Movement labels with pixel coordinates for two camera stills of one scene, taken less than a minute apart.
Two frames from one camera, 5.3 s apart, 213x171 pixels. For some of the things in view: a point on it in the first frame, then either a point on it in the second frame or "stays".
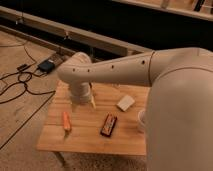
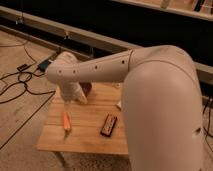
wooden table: (110, 127) stays
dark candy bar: (109, 125) stays
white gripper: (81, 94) -> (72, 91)
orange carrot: (66, 120) stays
